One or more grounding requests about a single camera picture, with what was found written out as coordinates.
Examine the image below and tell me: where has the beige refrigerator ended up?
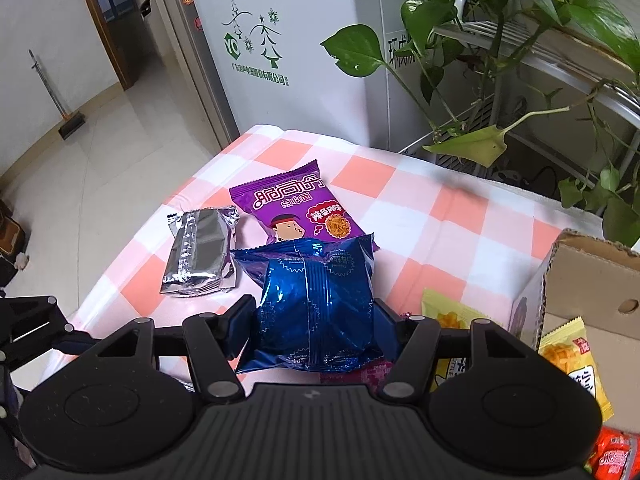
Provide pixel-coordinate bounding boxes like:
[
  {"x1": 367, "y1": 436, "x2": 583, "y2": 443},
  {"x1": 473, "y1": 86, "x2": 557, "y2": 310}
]
[{"x1": 150, "y1": 0, "x2": 241, "y2": 151}]

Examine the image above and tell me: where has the red snack packet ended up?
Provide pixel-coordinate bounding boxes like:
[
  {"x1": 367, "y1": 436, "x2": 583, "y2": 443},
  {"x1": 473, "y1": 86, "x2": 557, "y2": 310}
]
[{"x1": 582, "y1": 426, "x2": 640, "y2": 480}]

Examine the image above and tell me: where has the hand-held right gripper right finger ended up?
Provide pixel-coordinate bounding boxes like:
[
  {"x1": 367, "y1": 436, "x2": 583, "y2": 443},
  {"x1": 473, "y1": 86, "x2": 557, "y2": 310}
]
[{"x1": 374, "y1": 298, "x2": 540, "y2": 397}]

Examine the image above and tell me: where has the pothos plant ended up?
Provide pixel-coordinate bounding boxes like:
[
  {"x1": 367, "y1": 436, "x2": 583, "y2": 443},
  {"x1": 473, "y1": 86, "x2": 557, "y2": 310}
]
[{"x1": 320, "y1": 0, "x2": 640, "y2": 248}]

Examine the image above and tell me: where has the yellow waffle packet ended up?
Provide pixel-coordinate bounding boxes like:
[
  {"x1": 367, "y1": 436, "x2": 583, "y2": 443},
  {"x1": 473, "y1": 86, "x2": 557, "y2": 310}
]
[
  {"x1": 420, "y1": 287, "x2": 493, "y2": 393},
  {"x1": 537, "y1": 316, "x2": 615, "y2": 423}
]

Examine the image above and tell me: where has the magenta snack packet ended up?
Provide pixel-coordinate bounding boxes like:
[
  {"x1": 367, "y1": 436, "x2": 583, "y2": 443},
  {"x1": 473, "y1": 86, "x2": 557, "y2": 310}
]
[{"x1": 320, "y1": 360, "x2": 396, "y2": 386}]

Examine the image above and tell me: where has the white metal rack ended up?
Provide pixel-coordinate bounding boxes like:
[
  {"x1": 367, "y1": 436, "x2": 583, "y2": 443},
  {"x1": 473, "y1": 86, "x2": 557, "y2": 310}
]
[{"x1": 400, "y1": 0, "x2": 640, "y2": 181}]

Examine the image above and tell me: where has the dark bag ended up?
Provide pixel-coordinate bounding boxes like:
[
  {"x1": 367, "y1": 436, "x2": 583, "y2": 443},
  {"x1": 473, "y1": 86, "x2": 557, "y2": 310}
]
[{"x1": 0, "y1": 200, "x2": 31, "y2": 286}]

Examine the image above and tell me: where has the purple snack packet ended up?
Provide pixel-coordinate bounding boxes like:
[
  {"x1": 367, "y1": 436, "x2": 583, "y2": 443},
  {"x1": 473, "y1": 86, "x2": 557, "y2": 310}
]
[{"x1": 229, "y1": 159, "x2": 381, "y2": 251}]

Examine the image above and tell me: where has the cardboard box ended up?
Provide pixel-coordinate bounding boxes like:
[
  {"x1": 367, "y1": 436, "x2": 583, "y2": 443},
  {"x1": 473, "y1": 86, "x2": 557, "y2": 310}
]
[{"x1": 507, "y1": 229, "x2": 640, "y2": 480}]

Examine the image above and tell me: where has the white freezer with tree print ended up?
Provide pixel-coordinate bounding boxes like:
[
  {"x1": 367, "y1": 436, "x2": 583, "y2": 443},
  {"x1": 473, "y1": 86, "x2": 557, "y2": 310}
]
[{"x1": 167, "y1": 0, "x2": 441, "y2": 153}]

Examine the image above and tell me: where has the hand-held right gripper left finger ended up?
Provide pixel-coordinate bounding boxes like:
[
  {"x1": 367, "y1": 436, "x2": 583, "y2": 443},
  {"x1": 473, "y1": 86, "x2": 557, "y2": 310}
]
[{"x1": 94, "y1": 295, "x2": 257, "y2": 397}]

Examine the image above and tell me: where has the broom with dustpan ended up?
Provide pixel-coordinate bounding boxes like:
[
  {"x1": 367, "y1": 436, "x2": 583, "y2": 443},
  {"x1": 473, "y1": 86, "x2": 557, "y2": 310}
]
[{"x1": 27, "y1": 49, "x2": 86, "y2": 141}]

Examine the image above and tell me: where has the orange checkered tablecloth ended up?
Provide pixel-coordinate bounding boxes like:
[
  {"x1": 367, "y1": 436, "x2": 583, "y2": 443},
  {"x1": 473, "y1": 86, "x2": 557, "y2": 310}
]
[{"x1": 30, "y1": 125, "x2": 606, "y2": 411}]

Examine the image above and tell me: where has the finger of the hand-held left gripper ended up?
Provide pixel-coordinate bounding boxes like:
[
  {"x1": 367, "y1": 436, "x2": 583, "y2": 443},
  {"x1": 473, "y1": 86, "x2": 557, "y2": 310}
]
[
  {"x1": 0, "y1": 362, "x2": 23, "y2": 441},
  {"x1": 0, "y1": 296, "x2": 108, "y2": 361}
]

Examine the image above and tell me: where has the blue foil snack packet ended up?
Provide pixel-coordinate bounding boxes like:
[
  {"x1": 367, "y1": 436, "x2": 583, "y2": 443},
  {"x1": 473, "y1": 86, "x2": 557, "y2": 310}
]
[{"x1": 231, "y1": 232, "x2": 386, "y2": 375}]

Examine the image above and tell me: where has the wooden door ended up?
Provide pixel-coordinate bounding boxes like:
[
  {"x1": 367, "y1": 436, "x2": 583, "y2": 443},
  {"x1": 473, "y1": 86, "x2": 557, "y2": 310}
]
[{"x1": 75, "y1": 0, "x2": 151, "y2": 91}]

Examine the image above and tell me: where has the silver foil snack packet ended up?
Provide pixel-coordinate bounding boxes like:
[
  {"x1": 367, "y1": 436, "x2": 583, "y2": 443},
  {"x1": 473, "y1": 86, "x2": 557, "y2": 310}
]
[{"x1": 160, "y1": 206, "x2": 241, "y2": 298}]

